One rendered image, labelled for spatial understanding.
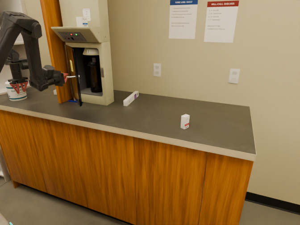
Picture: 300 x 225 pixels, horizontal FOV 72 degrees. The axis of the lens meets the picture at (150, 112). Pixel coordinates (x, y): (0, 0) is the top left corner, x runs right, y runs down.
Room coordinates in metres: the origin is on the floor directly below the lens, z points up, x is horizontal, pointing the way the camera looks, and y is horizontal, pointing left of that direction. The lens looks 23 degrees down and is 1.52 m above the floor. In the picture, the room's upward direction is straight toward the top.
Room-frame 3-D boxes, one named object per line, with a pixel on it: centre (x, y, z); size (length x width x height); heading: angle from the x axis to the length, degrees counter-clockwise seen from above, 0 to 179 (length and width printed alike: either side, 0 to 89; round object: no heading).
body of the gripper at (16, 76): (1.36, 0.89, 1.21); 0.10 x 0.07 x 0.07; 159
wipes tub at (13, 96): (1.67, 1.12, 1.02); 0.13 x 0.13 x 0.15
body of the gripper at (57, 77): (1.31, 0.61, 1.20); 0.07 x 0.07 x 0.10; 68
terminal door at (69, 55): (1.48, 0.56, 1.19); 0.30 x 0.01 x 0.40; 29
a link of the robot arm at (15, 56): (1.40, 0.87, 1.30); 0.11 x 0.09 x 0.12; 145
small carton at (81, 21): (1.49, 0.45, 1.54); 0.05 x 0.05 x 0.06; 64
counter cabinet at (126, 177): (1.56, 0.30, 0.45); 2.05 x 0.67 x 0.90; 68
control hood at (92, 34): (1.51, 0.51, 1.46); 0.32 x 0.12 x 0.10; 68
